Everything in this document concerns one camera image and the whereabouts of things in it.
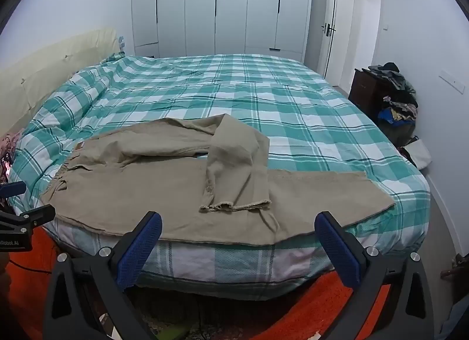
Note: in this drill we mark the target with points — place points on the green checked blanket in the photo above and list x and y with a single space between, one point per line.
274 105

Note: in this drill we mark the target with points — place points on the pink floral cloth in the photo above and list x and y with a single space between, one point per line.
7 149

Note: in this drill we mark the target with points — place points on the cream padded headboard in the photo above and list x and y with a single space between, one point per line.
44 65

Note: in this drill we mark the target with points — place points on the small blue object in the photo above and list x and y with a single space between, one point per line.
121 42

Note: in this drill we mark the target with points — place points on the white wall plate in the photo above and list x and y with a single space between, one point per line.
454 83

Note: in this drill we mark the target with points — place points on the white bag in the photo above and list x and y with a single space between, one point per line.
419 153

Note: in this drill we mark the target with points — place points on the beige pants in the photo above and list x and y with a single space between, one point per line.
146 193

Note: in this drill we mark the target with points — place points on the grey blue object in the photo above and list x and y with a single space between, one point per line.
456 332

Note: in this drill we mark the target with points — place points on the white door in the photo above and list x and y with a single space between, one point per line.
339 25

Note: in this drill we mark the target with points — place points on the dark brown object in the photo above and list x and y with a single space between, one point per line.
456 268

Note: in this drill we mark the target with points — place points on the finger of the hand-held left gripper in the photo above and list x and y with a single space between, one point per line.
13 189
38 214

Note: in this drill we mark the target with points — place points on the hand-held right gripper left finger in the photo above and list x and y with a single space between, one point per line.
141 252

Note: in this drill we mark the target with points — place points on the white wardrobe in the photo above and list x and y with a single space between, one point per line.
227 7

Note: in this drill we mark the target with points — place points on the orange rug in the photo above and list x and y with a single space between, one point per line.
322 307

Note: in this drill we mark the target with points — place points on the pile of clothes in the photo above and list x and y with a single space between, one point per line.
397 102

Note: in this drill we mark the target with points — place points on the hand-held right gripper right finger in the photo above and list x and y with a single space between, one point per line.
335 248

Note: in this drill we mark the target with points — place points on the dark wooden nightstand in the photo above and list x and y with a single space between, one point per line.
362 91

